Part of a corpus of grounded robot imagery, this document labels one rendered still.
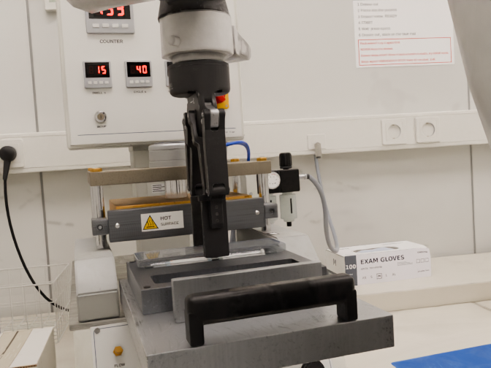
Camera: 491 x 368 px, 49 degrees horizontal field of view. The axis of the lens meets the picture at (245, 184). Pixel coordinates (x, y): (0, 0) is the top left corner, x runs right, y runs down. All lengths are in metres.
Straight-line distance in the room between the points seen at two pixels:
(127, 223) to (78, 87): 0.32
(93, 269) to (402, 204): 1.08
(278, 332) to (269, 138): 1.01
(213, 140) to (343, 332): 0.26
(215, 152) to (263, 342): 0.24
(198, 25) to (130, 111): 0.40
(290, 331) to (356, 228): 1.11
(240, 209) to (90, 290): 0.25
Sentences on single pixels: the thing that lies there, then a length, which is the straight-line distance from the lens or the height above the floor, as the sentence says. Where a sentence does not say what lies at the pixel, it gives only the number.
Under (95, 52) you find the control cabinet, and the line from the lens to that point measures 1.02.
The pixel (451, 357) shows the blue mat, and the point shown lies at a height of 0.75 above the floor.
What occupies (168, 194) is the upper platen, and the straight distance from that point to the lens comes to 0.88.
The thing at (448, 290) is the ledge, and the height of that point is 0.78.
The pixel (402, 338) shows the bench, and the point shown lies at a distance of 1.13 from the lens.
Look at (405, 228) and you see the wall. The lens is 1.63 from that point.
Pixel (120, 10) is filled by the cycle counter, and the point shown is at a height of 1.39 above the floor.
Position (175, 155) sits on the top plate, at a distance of 0.85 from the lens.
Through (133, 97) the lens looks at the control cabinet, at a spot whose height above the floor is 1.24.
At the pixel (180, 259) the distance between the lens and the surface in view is 0.65.
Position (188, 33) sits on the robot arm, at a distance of 0.65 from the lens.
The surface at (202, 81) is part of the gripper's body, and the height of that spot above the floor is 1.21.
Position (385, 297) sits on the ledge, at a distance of 1.28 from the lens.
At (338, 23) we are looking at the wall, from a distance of 1.58.
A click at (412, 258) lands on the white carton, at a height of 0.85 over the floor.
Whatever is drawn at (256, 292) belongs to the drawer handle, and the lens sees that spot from 0.45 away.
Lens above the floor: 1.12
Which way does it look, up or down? 3 degrees down
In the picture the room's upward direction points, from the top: 4 degrees counter-clockwise
